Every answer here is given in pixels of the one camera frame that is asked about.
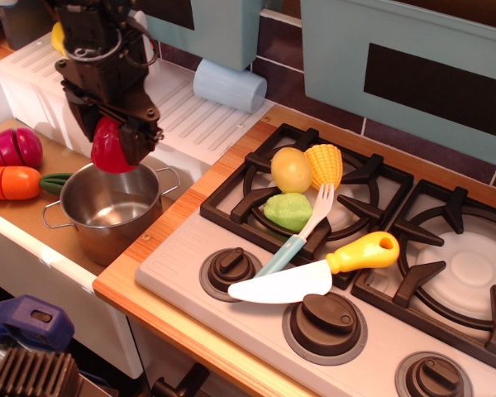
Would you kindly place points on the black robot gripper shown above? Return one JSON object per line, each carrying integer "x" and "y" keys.
{"x": 113, "y": 86}

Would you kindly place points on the red toy sweet potato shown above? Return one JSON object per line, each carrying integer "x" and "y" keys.
{"x": 107, "y": 153}

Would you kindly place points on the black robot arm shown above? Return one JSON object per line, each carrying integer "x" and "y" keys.
{"x": 107, "y": 56}

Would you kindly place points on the stainless steel pot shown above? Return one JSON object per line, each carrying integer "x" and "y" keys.
{"x": 110, "y": 211}

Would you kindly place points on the yellow toy potato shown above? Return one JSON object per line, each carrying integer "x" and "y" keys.
{"x": 291, "y": 171}

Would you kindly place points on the grey toy faucet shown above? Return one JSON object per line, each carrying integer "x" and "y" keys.
{"x": 139, "y": 23}

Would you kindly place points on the purple wooden toy onion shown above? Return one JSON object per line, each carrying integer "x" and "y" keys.
{"x": 20, "y": 146}

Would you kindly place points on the yellow toy banana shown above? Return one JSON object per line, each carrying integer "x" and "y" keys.
{"x": 57, "y": 38}

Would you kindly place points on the orange wooden toy carrot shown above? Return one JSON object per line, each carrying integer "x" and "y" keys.
{"x": 22, "y": 182}

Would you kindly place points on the light blue plastic cup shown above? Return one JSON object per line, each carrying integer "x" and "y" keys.
{"x": 242, "y": 90}

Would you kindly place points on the teal cabinet above faucet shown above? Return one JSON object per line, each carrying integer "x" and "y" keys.
{"x": 225, "y": 32}

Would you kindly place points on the left brown stove knob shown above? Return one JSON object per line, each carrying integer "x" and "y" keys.
{"x": 224, "y": 268}

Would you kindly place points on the brown stove knob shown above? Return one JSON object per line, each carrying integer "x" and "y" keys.
{"x": 328, "y": 330}
{"x": 224, "y": 268}
{"x": 432, "y": 374}

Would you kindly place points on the green toy vegetable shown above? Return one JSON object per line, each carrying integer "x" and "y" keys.
{"x": 289, "y": 210}

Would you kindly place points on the blue clamp tool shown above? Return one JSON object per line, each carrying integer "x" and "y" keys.
{"x": 35, "y": 323}

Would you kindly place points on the white and blue toy fork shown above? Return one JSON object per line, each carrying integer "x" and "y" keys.
{"x": 296, "y": 242}

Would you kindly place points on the yellow toy corn piece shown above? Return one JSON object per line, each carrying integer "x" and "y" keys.
{"x": 327, "y": 165}

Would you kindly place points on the black ribbed heat sink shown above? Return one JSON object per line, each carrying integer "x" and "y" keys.
{"x": 24, "y": 373}

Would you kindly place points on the middle brown stove knob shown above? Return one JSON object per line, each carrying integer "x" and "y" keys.
{"x": 328, "y": 330}

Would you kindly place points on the teal toy oven cabinet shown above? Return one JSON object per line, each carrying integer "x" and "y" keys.
{"x": 424, "y": 67}

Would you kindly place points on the right brown stove knob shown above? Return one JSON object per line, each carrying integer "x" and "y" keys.
{"x": 432, "y": 374}

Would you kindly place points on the right black burner grate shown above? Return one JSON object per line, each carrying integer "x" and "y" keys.
{"x": 444, "y": 282}

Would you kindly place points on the white toy knife yellow handle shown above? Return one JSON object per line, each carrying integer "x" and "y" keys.
{"x": 374, "y": 250}

